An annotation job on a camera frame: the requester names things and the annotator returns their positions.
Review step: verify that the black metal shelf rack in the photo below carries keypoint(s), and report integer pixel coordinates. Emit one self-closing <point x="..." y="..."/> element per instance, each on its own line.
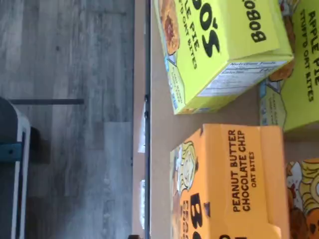
<point x="147" y="74"/>

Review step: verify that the green Bobo's apple pie box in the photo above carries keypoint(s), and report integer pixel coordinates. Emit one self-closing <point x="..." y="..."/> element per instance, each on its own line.
<point x="211" y="37"/>
<point x="299" y="99"/>

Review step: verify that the wooden shelf board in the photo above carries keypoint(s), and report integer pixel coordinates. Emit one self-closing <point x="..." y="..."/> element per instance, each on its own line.
<point x="159" y="129"/>

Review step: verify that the orange Bobo's peanut butter box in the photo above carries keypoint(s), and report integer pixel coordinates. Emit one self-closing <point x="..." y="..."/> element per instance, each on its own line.
<point x="224" y="174"/>
<point x="304" y="199"/>

